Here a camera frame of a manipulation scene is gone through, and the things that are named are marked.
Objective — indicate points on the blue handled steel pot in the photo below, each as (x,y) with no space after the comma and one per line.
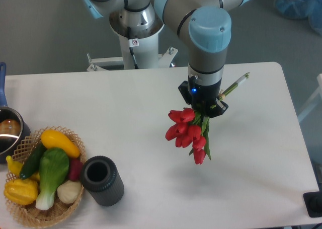
(13,127)

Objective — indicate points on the yellow bell pepper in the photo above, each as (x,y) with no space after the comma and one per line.
(22,192)

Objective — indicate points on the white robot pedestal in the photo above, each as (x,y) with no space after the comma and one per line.
(138,34)

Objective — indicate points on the yellow squash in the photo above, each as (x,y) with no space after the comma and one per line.
(56,139)

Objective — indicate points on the small yellow gourd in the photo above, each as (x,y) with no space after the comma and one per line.
(15,167)

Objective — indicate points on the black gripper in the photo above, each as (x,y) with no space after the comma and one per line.
(204,99)

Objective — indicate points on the white furniture frame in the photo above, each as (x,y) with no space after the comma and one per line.
(313,100)

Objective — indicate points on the green bok choy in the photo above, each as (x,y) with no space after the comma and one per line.
(53,169)

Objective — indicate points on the dark green cucumber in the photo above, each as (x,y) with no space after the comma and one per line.
(32,163)

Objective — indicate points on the woven wicker basket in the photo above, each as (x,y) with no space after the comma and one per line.
(29,215)

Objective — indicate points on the red tulip bouquet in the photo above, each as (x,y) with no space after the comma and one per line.
(191,128)

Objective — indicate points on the blue plastic bag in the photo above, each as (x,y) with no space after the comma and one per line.
(300,10)

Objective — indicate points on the red radish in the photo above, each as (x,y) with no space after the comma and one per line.
(75,168)

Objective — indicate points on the dark grey ribbed vase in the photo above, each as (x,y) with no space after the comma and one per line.
(100,177)

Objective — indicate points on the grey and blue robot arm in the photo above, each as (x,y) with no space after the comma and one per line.
(204,26)

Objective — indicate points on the black device at table edge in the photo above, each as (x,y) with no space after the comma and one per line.
(313,203)

